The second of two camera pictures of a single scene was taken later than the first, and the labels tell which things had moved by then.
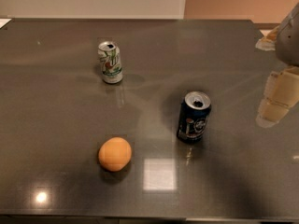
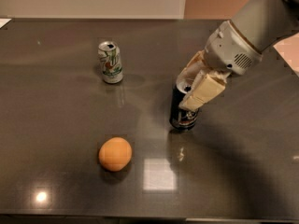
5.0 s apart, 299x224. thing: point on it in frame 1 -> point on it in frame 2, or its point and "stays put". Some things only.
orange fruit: (115, 154) stays put
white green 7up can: (110, 63) stays put
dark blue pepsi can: (195, 110) -> (182, 118)
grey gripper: (289, 44) -> (230, 50)
